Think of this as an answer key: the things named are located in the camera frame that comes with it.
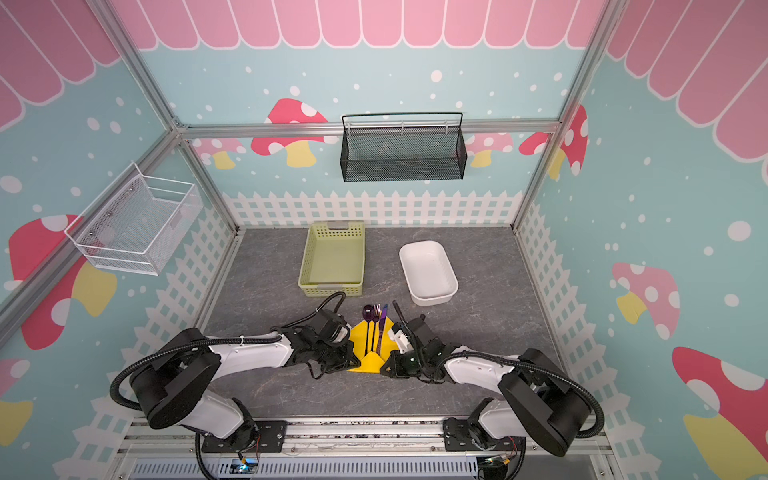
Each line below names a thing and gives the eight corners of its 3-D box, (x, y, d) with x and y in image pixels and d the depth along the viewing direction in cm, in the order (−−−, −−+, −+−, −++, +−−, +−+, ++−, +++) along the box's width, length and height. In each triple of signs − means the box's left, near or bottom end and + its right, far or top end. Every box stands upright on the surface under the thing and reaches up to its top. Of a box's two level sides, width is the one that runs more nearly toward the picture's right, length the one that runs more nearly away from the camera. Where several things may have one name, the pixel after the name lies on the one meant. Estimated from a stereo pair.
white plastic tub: (413, 311, 99) (414, 302, 94) (397, 255, 114) (397, 244, 109) (461, 302, 101) (464, 292, 96) (439, 248, 116) (441, 237, 111)
